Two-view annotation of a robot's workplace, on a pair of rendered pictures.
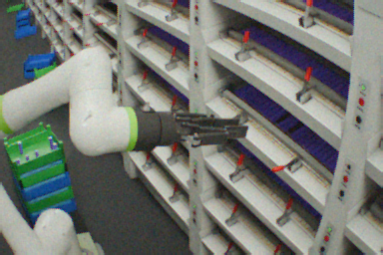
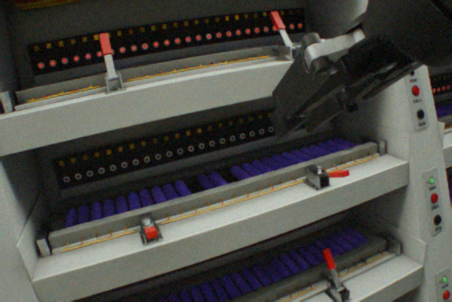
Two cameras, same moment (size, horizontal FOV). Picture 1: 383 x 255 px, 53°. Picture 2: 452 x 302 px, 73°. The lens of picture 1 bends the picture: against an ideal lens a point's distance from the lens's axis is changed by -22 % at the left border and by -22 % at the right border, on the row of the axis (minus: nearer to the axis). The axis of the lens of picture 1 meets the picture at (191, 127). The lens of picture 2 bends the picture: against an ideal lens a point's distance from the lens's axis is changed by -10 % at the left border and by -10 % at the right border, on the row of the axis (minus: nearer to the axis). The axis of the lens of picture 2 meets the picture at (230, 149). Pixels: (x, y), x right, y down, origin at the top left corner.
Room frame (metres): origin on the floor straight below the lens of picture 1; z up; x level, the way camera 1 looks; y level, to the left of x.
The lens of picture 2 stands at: (0.99, 0.26, 0.88)
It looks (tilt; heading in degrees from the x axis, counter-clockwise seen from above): 3 degrees down; 281
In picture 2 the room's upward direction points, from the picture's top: 13 degrees counter-clockwise
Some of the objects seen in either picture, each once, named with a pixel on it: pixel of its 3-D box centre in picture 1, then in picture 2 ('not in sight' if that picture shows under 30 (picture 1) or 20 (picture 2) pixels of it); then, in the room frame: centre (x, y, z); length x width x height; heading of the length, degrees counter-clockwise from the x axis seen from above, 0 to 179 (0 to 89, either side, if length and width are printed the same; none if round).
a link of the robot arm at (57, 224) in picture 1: (58, 240); not in sight; (0.92, 0.43, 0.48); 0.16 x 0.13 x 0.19; 164
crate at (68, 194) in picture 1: (42, 189); not in sight; (1.63, 0.75, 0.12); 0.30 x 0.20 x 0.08; 128
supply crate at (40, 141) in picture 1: (33, 149); not in sight; (1.63, 0.75, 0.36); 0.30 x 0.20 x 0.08; 128
